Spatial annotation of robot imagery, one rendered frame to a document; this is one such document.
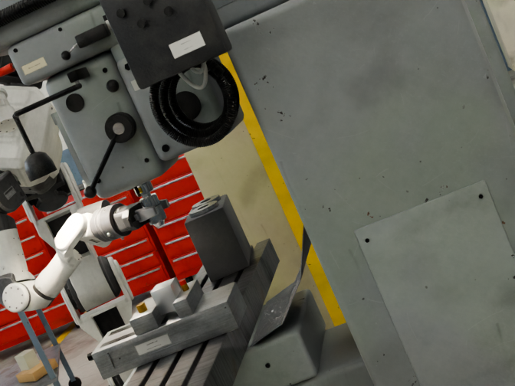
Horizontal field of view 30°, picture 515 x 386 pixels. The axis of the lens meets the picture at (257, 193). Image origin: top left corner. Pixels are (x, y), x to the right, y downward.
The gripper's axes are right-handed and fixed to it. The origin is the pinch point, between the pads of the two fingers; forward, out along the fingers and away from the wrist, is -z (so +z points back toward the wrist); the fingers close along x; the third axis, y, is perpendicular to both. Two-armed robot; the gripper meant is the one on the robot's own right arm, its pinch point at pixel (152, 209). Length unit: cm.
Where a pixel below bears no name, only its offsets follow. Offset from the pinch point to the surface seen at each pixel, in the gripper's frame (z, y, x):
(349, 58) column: -65, -17, 2
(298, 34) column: -57, -26, -1
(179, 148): -19.2, -12.7, -4.9
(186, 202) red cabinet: 283, 67, 368
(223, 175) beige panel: 85, 22, 151
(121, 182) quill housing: -2.7, -10.2, -9.6
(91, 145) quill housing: 0.0, -21.1, -10.7
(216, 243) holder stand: 8.3, 19.8, 28.4
